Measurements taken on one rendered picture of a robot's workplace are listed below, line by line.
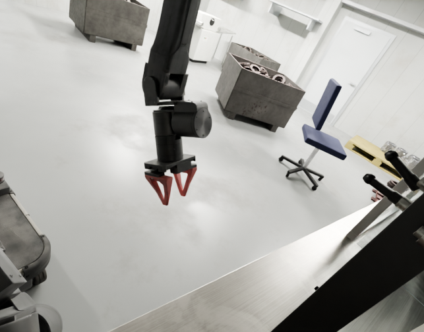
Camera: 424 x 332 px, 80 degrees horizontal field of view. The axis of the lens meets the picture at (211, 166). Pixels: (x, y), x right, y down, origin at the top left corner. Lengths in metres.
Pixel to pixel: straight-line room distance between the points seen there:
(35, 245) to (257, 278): 1.08
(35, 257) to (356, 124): 6.68
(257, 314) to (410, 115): 6.57
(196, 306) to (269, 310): 0.19
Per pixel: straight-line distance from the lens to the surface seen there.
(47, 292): 1.63
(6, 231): 1.56
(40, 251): 1.46
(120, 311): 1.59
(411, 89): 6.99
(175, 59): 0.51
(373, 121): 7.04
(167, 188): 0.54
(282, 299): 0.76
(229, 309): 0.66
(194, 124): 0.47
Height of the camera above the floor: 1.44
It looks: 31 degrees down
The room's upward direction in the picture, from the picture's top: 25 degrees clockwise
